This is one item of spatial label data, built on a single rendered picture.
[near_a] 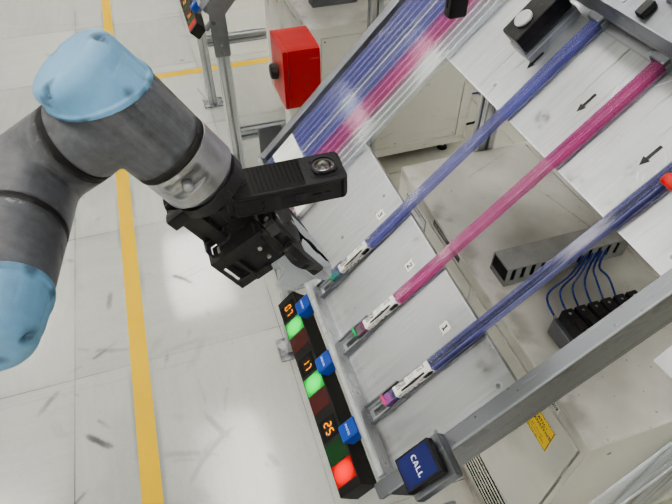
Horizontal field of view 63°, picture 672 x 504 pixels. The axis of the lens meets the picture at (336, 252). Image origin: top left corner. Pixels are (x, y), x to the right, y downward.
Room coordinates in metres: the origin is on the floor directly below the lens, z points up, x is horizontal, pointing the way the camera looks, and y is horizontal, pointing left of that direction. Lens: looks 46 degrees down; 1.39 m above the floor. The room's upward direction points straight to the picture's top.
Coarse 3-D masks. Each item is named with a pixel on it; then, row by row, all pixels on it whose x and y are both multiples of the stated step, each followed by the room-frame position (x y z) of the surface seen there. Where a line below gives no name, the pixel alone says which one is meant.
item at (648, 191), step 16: (656, 176) 0.44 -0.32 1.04; (640, 192) 0.44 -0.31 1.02; (656, 192) 0.43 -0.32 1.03; (624, 208) 0.43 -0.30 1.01; (640, 208) 0.43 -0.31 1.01; (608, 224) 0.42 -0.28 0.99; (576, 240) 0.42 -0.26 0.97; (592, 240) 0.41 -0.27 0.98; (560, 256) 0.41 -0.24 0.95; (576, 256) 0.41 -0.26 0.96; (544, 272) 0.41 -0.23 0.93; (528, 288) 0.40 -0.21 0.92; (496, 304) 0.40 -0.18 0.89; (512, 304) 0.39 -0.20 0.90; (480, 320) 0.39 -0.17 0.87; (496, 320) 0.38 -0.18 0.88; (464, 336) 0.38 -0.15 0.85; (448, 352) 0.37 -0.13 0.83; (432, 368) 0.36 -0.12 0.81
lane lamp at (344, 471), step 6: (348, 456) 0.32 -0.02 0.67; (342, 462) 0.31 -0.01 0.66; (348, 462) 0.31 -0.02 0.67; (336, 468) 0.31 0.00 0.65; (342, 468) 0.30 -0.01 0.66; (348, 468) 0.30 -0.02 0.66; (336, 474) 0.30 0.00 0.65; (342, 474) 0.30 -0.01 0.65; (348, 474) 0.29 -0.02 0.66; (354, 474) 0.29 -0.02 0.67; (336, 480) 0.29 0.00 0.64; (342, 480) 0.29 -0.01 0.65; (348, 480) 0.29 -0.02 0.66
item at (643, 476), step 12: (660, 456) 0.18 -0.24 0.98; (636, 468) 0.18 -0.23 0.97; (648, 468) 0.17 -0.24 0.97; (660, 468) 0.17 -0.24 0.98; (624, 480) 0.17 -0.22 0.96; (636, 480) 0.17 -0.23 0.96; (648, 480) 0.17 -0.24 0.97; (612, 492) 0.16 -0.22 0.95; (624, 492) 0.16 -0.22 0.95; (636, 492) 0.16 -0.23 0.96
